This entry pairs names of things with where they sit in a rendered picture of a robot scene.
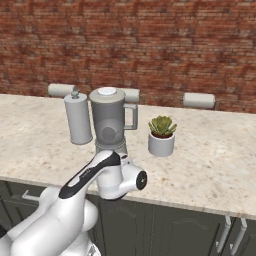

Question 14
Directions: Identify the grey blender lid white cap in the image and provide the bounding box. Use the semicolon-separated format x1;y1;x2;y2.
88;86;127;105

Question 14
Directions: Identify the green succulent in white pot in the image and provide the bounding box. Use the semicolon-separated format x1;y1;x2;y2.
147;115;178;158

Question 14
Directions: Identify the grey cylindrical canister with knob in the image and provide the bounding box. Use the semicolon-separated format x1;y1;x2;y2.
63;90;94;146

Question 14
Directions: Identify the dark green cupboard door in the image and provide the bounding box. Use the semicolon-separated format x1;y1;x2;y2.
228;216;256;256
151;203;232;256
89;195;156;256

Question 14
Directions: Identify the dark green drawer front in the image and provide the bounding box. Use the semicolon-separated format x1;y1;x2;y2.
0;179;51;231

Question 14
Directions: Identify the grey blender with handle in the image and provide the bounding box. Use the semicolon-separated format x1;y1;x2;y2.
89;99;139;158

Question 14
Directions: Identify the silver drawer handle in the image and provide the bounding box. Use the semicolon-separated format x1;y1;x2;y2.
21;189;42;203

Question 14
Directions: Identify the silver cupboard door handle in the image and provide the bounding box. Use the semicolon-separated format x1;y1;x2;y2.
229;217;248;256
215;215;232;255

